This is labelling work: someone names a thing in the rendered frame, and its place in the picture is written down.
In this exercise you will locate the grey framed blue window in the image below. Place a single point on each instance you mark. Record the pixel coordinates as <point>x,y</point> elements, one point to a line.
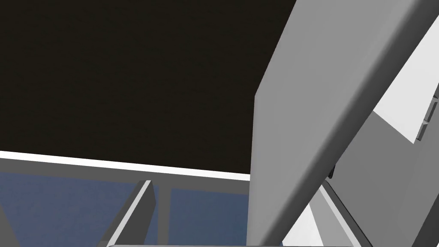
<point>68,206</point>

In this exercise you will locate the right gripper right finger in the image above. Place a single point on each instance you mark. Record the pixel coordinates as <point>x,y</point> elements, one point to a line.
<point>343,223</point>

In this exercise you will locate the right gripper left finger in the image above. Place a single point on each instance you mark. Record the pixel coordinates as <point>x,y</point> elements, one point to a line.
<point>145,212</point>

